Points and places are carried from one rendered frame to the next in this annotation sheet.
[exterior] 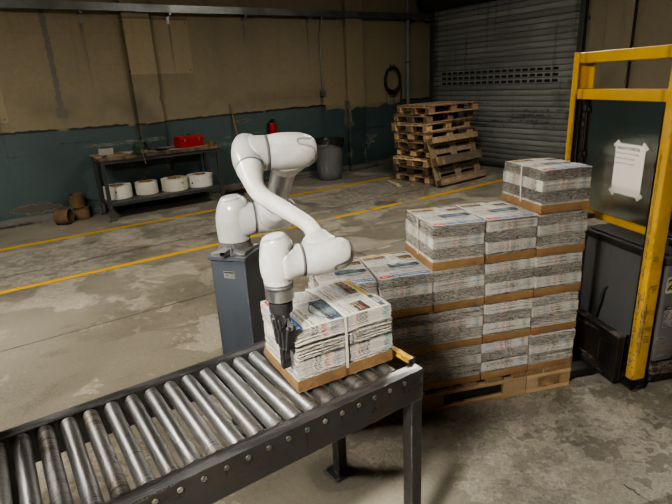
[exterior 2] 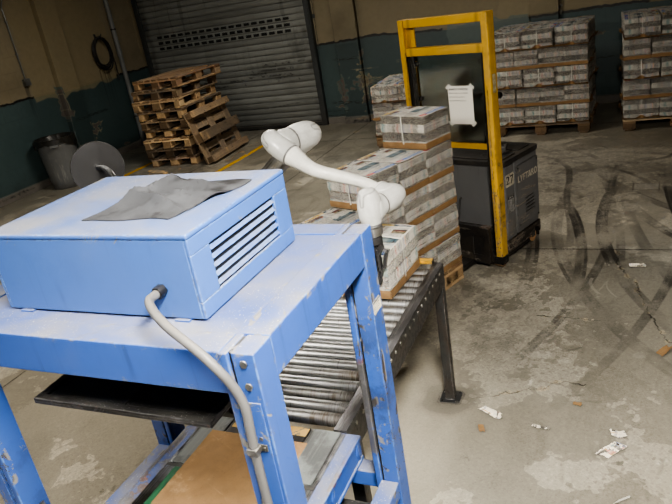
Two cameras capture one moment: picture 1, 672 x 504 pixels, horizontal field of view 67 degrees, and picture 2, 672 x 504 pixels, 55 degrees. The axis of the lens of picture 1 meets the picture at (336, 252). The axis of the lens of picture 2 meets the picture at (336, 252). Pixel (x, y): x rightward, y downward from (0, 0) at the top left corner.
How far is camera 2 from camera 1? 188 cm
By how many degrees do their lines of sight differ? 28
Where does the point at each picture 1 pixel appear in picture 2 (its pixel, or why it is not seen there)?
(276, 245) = (374, 195)
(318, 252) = (392, 194)
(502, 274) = (413, 203)
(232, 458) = (401, 336)
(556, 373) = (455, 271)
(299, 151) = (315, 134)
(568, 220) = (442, 150)
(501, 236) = (408, 173)
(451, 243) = not seen: hidden behind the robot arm
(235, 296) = not seen: hidden behind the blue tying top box
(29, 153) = not seen: outside the picture
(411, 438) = (444, 314)
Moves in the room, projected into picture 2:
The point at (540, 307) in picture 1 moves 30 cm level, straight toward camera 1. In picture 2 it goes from (438, 222) to (453, 236)
